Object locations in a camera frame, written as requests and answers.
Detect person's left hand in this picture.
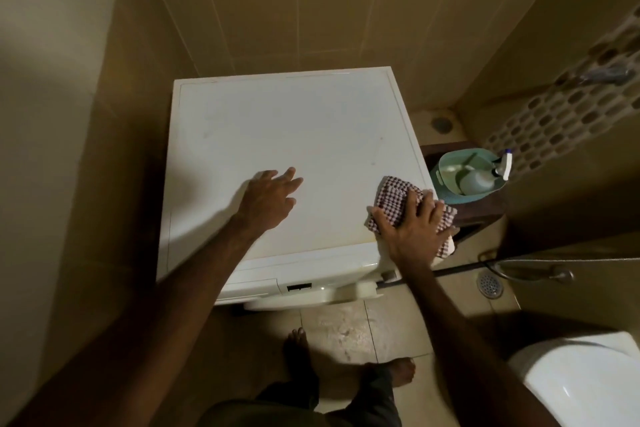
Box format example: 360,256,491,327
233,167,305,236

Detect chrome wall spout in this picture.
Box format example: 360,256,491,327
579,63,637,88

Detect white detergent drawer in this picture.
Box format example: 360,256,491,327
215,277,281,306

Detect white spray bottle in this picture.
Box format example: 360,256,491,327
459,149,515,197

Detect chrome hand sprayer with hose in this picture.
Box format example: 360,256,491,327
478,250,640,286

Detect white toilet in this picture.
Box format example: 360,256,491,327
507,331,640,427

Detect person's right forearm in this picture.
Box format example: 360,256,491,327
399,261,561,427

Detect person's left forearm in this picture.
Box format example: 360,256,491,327
9,215,266,427

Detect teal plastic basket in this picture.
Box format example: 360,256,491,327
431,147,509,206

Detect white washing machine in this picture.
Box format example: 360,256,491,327
156,66,447,313

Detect black white striped scrubber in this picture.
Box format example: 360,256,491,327
365,175,459,260

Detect person's dark shorts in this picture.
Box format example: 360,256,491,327
199,366,402,427

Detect person's right hand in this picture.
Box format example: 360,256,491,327
371,189,459,272

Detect round metal floor drain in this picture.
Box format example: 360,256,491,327
475,270,505,300

